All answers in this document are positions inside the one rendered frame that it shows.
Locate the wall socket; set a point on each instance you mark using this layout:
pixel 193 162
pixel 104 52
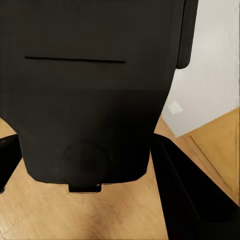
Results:
pixel 174 108

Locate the door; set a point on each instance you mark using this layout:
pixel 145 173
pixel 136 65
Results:
pixel 219 140

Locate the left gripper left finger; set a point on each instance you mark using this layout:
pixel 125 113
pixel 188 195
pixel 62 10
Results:
pixel 10 156

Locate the digital camera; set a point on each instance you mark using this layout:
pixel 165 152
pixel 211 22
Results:
pixel 84 82

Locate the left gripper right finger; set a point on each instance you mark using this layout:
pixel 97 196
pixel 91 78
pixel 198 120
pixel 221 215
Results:
pixel 194 207

